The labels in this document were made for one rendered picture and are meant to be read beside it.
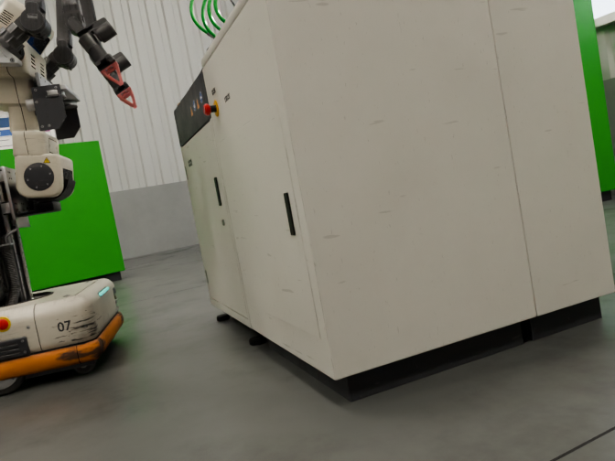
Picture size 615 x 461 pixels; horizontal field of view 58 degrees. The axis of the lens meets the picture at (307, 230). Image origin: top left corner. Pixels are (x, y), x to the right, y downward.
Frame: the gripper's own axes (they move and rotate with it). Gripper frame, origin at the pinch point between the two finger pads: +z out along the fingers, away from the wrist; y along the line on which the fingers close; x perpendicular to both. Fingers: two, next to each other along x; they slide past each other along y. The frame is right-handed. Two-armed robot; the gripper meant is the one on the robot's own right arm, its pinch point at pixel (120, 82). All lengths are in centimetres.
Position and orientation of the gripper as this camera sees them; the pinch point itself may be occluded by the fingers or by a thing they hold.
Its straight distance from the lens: 217.4
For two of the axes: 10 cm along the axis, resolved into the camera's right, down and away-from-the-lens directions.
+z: 6.0, 7.9, 1.4
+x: -7.8, 6.1, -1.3
